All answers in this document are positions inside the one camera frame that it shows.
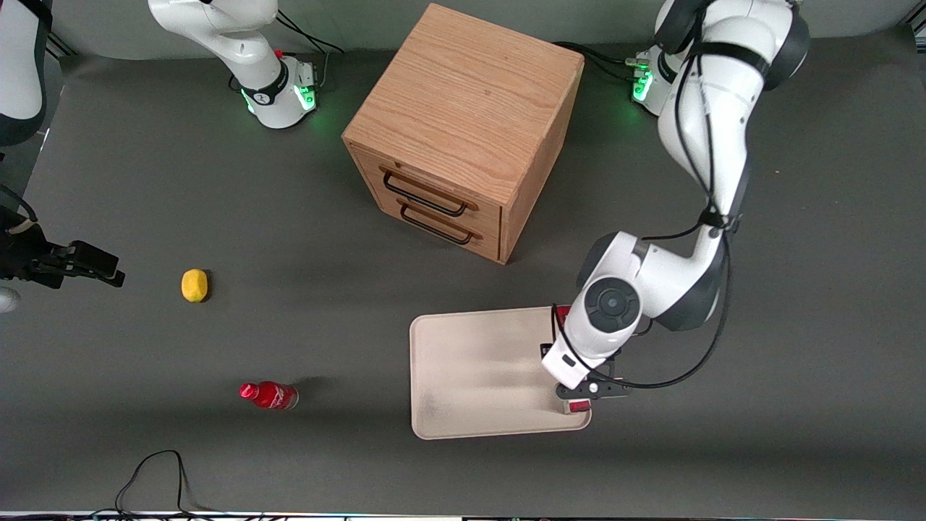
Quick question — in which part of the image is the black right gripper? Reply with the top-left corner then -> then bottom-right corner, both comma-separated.
0,208 -> 126,290

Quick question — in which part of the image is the red cookie box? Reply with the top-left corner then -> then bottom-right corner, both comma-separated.
554,305 -> 592,415

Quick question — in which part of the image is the beige plastic tray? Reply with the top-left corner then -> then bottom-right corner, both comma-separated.
409,305 -> 592,441

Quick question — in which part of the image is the yellow lemon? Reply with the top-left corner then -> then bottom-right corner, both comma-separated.
181,268 -> 209,303

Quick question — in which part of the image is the wooden drawer front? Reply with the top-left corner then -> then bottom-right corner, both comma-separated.
350,143 -> 504,234
360,179 -> 502,263

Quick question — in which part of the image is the red soda bottle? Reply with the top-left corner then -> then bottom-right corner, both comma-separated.
239,381 -> 300,411

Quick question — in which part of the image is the wooden drawer cabinet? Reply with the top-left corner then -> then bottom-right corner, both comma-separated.
341,3 -> 585,266

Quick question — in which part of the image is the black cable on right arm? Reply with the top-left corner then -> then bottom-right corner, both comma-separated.
0,184 -> 38,224

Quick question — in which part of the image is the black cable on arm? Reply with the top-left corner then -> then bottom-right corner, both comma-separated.
590,52 -> 734,391
0,184 -> 38,224

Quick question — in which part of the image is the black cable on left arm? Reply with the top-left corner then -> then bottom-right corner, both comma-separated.
590,52 -> 734,391

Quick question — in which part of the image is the black looped table edge cable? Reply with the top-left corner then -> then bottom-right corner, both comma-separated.
114,449 -> 218,517

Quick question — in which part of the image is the black metal drawer handle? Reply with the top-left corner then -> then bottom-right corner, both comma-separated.
398,200 -> 483,246
381,165 -> 480,218

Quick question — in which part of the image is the black right arm base cable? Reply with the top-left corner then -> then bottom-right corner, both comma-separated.
275,9 -> 346,89

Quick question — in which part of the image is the black arm base cable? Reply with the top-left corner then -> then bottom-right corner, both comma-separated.
553,41 -> 653,82
275,9 -> 346,89

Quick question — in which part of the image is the black left arm base cable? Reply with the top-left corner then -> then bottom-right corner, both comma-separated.
553,41 -> 653,82

